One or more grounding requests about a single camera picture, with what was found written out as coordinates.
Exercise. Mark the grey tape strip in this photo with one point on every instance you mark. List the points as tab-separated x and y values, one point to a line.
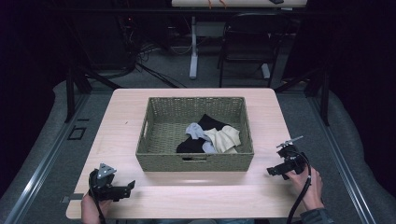
72	197

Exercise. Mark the black chair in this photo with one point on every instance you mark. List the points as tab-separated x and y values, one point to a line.
253	37

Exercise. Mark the black floor socket frame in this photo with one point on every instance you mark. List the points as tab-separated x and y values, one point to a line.
76	133

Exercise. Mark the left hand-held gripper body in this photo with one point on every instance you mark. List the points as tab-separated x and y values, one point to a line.
102	183

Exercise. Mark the green woven basket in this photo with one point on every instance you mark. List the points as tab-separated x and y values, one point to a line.
165	130

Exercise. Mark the cream sock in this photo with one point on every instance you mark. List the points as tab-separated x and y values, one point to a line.
224	139

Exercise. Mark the black cloth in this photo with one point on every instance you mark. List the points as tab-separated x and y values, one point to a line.
193	145

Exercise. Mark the person's right hand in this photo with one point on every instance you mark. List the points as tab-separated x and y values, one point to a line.
308	186

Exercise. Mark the black metal stand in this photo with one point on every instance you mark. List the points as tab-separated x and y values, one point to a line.
320	90
77	87

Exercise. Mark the person's left hand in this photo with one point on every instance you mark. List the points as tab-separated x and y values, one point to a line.
92	209

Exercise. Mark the light grey sock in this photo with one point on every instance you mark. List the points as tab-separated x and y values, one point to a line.
195	130

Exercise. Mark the white-legged desk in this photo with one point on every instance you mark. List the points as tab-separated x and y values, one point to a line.
218	3

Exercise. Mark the aluminium floor rail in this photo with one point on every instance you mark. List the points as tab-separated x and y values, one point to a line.
345	168
40	174

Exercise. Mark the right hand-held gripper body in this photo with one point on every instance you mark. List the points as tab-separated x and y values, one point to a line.
292	158

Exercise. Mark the small dark device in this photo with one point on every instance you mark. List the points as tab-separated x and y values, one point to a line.
276	1

